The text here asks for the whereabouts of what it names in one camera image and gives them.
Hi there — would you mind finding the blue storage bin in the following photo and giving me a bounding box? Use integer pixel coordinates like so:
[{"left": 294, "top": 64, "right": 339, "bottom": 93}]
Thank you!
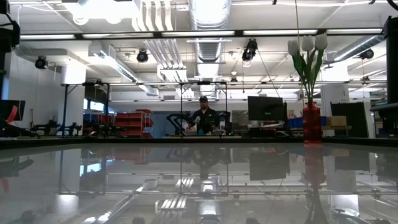
[{"left": 287, "top": 116, "right": 305, "bottom": 129}]

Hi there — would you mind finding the red ribbed glass vase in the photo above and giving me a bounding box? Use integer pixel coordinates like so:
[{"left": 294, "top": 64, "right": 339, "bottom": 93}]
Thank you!
[{"left": 303, "top": 101, "right": 323, "bottom": 144}]

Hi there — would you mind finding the silver ventilation duct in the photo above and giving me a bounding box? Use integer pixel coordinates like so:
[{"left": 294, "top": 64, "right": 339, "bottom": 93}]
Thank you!
[{"left": 188, "top": 0, "right": 233, "bottom": 65}]

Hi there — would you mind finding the black overhead light bar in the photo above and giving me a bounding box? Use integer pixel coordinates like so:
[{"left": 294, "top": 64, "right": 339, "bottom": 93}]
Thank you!
[{"left": 18, "top": 27, "right": 386, "bottom": 41}]

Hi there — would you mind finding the large black monitor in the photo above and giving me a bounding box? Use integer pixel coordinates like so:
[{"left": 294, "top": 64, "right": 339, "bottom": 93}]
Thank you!
[{"left": 248, "top": 95, "right": 289, "bottom": 122}]

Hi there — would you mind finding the black aluminium table frame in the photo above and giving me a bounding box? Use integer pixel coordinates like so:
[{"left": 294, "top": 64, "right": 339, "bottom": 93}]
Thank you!
[{"left": 0, "top": 136, "right": 398, "bottom": 150}]

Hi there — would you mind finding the grey desk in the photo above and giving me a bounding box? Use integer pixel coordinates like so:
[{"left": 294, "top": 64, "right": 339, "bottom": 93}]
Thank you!
[{"left": 369, "top": 102, "right": 398, "bottom": 139}]

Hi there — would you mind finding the red storage shelf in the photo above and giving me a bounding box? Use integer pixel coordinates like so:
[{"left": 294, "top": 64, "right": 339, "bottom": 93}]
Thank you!
[{"left": 114, "top": 108, "right": 154, "bottom": 139}]

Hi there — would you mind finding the cardboard box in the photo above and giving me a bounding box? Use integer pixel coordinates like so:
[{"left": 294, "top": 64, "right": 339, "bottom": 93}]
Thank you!
[{"left": 326, "top": 116, "right": 348, "bottom": 127}]

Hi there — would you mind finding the black pillar stand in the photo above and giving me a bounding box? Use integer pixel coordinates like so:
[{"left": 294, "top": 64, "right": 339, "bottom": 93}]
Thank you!
[{"left": 384, "top": 16, "right": 398, "bottom": 105}]

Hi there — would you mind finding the black background rig frame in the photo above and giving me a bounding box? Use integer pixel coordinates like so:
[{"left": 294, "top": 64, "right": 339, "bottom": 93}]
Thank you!
[{"left": 62, "top": 81, "right": 228, "bottom": 138}]

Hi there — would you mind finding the black panel board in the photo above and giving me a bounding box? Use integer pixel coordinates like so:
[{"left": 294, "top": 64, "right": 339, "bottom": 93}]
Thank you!
[{"left": 330, "top": 101, "right": 367, "bottom": 138}]

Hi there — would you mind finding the white artificial tulip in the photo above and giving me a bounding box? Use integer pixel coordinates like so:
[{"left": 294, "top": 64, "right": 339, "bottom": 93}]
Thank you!
[
  {"left": 301, "top": 35, "right": 317, "bottom": 105},
  {"left": 287, "top": 39, "right": 313, "bottom": 105},
  {"left": 309, "top": 32, "right": 329, "bottom": 105}
]

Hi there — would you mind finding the person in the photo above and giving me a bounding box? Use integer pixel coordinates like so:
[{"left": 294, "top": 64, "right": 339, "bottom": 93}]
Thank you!
[{"left": 186, "top": 95, "right": 220, "bottom": 135}]

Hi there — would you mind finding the small black monitor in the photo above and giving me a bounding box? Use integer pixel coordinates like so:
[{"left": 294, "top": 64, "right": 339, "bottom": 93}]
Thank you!
[{"left": 0, "top": 99, "right": 26, "bottom": 121}]

